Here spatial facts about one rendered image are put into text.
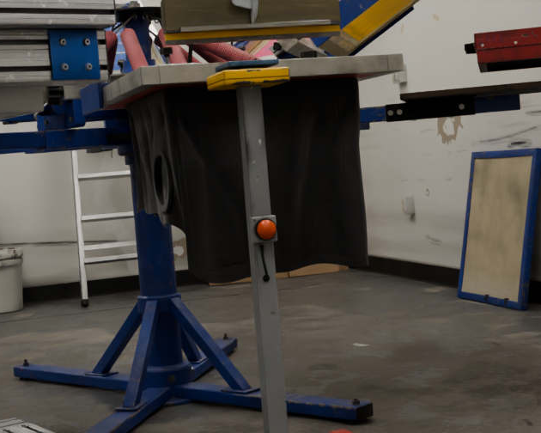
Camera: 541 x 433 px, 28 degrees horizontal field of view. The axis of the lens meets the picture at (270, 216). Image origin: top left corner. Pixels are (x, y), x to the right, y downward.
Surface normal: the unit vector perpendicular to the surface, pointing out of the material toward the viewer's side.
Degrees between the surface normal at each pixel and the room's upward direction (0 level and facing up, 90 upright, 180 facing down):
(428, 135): 90
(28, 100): 90
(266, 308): 91
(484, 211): 80
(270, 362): 90
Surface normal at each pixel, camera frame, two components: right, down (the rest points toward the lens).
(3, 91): 0.58, 0.00
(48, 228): 0.31, 0.03
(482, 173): -0.94, -0.08
